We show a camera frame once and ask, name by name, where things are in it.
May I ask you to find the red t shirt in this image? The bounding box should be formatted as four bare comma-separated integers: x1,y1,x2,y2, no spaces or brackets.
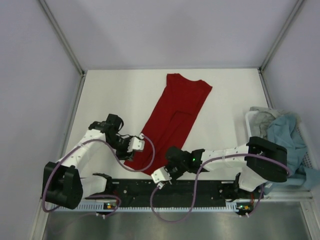
123,72,214,176

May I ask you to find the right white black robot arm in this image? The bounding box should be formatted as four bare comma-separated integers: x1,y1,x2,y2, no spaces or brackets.
164,136,292,198

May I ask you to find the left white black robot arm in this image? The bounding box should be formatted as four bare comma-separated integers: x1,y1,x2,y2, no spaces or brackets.
41,114,143,210

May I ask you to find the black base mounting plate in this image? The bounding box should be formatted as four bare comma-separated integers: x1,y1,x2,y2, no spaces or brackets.
84,177,264,207

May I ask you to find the light blue t shirt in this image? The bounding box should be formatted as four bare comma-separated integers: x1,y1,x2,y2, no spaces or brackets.
264,114,320,195

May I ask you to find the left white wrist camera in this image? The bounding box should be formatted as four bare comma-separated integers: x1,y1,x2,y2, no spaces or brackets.
127,133,145,153

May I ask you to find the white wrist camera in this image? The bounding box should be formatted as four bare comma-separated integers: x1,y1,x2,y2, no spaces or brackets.
127,133,145,153
151,166,172,190

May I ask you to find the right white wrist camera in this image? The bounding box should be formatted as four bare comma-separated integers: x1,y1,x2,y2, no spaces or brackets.
151,166,172,190

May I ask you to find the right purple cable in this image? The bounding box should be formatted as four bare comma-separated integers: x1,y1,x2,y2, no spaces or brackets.
149,153,292,223

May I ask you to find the light blue cable duct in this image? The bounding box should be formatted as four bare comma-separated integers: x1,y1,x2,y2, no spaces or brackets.
50,201,252,213

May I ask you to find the left aluminium frame post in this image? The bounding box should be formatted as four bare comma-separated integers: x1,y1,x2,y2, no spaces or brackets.
37,0,86,76

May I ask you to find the aluminium frame post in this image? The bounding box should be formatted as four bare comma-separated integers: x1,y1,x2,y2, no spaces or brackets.
258,0,306,73
37,0,86,76

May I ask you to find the right aluminium frame post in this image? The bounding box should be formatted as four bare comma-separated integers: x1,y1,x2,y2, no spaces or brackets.
258,0,306,73

